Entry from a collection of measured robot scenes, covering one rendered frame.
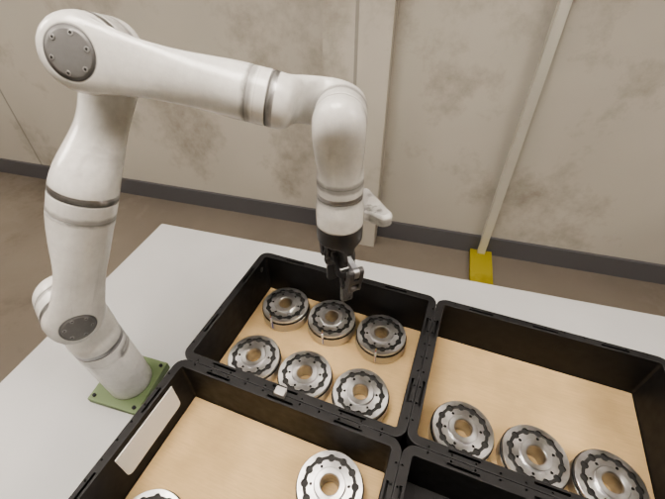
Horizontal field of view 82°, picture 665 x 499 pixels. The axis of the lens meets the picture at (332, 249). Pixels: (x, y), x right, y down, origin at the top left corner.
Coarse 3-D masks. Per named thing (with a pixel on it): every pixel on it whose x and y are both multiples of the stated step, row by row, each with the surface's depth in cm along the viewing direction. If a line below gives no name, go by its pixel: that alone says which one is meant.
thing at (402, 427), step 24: (312, 264) 84; (240, 288) 79; (384, 288) 79; (216, 312) 74; (432, 312) 74; (192, 360) 66; (264, 384) 63; (408, 384) 63; (336, 408) 60; (408, 408) 60; (384, 432) 57
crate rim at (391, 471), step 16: (176, 368) 65; (192, 368) 65; (208, 368) 65; (160, 384) 63; (240, 384) 63; (272, 400) 61; (288, 400) 61; (144, 416) 59; (320, 416) 59; (336, 416) 59; (128, 432) 57; (352, 432) 57; (368, 432) 57; (112, 448) 55; (400, 448) 55; (96, 464) 54; (384, 480) 52; (80, 496) 51; (384, 496) 52
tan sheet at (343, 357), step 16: (272, 288) 93; (256, 320) 85; (240, 336) 82; (272, 336) 82; (288, 336) 82; (304, 336) 82; (352, 336) 82; (416, 336) 82; (288, 352) 79; (320, 352) 79; (336, 352) 79; (352, 352) 79; (336, 368) 76; (352, 368) 76; (368, 368) 76; (384, 368) 76; (400, 368) 76; (400, 384) 74; (400, 400) 71
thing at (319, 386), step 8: (296, 352) 75; (304, 352) 75; (312, 352) 75; (288, 360) 74; (296, 360) 74; (304, 360) 74; (312, 360) 74; (320, 360) 74; (280, 368) 73; (288, 368) 73; (320, 368) 73; (328, 368) 73; (280, 376) 71; (288, 376) 71; (320, 376) 71; (328, 376) 71; (280, 384) 70; (288, 384) 70; (296, 384) 70; (312, 384) 70; (320, 384) 70; (328, 384) 70; (304, 392) 69; (312, 392) 69; (320, 392) 69
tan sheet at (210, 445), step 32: (192, 416) 69; (224, 416) 69; (160, 448) 65; (192, 448) 65; (224, 448) 65; (256, 448) 65; (288, 448) 65; (320, 448) 65; (160, 480) 61; (192, 480) 61; (224, 480) 61; (256, 480) 61; (288, 480) 61
